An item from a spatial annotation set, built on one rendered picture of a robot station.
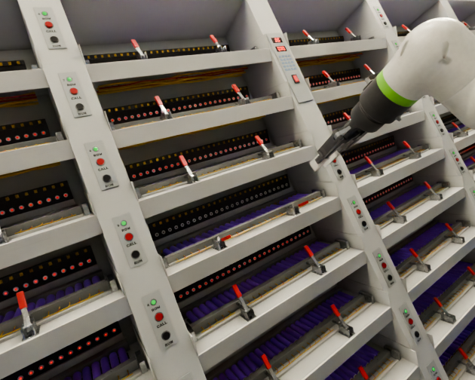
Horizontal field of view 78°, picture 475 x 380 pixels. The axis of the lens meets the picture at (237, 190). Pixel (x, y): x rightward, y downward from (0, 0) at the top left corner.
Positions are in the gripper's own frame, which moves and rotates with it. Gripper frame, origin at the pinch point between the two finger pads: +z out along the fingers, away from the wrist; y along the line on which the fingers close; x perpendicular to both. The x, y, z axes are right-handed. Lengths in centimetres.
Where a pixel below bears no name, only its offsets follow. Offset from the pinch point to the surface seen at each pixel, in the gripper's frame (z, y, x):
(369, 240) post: 18.8, -16.9, 25.6
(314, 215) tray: 16.4, -0.4, 10.6
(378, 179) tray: 15.5, -34.2, 9.0
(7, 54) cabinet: 19, 64, -71
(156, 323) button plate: 17, 53, 17
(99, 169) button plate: 9, 53, -20
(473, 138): 16, -112, 11
